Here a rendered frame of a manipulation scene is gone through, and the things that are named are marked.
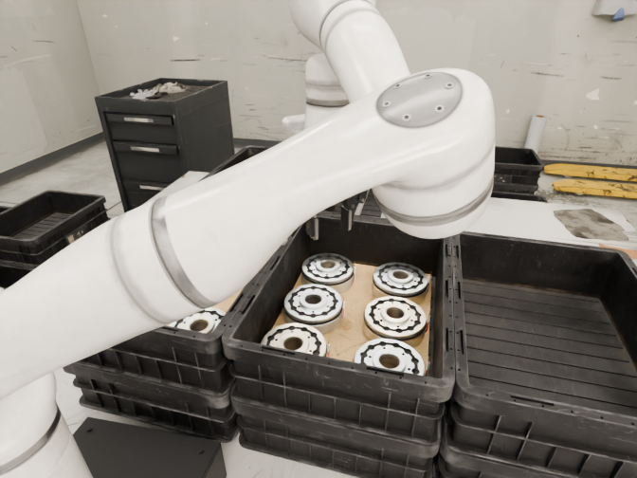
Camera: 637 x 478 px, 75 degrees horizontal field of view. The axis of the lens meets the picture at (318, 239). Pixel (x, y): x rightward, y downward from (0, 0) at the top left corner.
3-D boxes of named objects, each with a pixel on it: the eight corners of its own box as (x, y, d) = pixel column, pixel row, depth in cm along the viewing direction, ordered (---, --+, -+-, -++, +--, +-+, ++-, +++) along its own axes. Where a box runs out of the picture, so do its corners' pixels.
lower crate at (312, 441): (428, 502, 59) (441, 450, 53) (234, 451, 65) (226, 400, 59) (434, 320, 92) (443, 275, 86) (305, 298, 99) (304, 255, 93)
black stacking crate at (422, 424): (439, 453, 53) (453, 394, 48) (227, 404, 60) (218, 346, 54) (441, 280, 87) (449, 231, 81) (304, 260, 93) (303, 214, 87)
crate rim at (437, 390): (452, 405, 48) (455, 391, 47) (218, 357, 55) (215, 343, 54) (448, 239, 82) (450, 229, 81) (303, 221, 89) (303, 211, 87)
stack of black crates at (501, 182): (514, 220, 255) (533, 148, 232) (523, 244, 229) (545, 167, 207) (446, 213, 262) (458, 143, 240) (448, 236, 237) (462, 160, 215)
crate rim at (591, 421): (760, 469, 42) (773, 455, 41) (452, 405, 48) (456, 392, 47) (620, 261, 75) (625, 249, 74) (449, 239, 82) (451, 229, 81)
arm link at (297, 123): (331, 122, 67) (331, 82, 64) (372, 139, 59) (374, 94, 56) (280, 130, 63) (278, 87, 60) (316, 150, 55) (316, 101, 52)
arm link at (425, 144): (527, 101, 23) (128, 273, 25) (518, 208, 30) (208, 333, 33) (453, 33, 29) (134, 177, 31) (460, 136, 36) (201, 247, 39)
